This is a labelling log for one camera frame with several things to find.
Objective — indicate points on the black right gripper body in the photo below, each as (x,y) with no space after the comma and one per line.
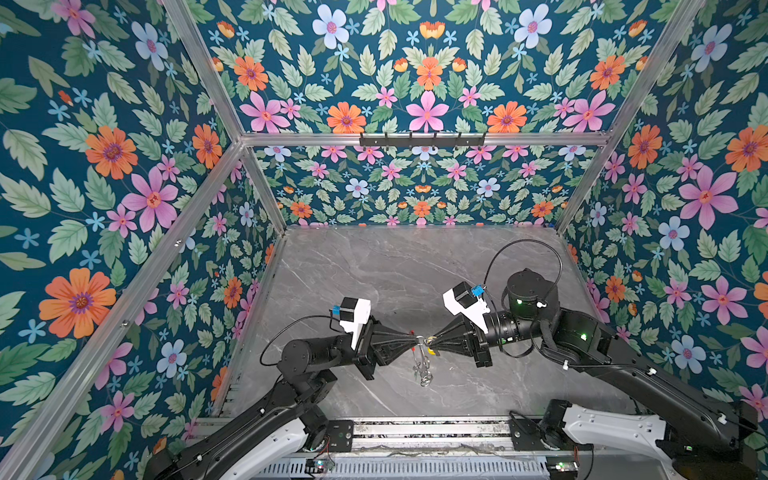
(480,347)

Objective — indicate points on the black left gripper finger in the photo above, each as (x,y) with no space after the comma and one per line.
(389,353)
(406,342)

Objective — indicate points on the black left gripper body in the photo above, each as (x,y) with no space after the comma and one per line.
(362,357)

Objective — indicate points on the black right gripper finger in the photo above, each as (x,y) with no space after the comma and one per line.
(452,334)
(455,347)

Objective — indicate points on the silver keyring with keys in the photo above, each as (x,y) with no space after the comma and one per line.
(422,355)

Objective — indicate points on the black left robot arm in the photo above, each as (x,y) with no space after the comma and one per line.
(288,418)

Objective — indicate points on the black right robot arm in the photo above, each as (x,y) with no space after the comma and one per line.
(692,434)

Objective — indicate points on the white ventilation grille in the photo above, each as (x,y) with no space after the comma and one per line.
(406,468)

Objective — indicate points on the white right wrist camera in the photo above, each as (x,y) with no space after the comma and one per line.
(465,299)

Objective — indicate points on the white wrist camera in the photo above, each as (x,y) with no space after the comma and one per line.
(353,315)
(465,299)

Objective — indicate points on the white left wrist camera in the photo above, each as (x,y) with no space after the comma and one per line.
(353,315)

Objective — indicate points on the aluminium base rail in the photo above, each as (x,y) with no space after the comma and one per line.
(490,435)

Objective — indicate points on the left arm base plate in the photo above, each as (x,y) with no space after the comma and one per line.
(337,436)

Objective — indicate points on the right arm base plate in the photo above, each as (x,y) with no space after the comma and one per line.
(534,433)

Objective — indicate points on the black hook rail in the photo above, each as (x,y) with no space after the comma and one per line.
(407,140)

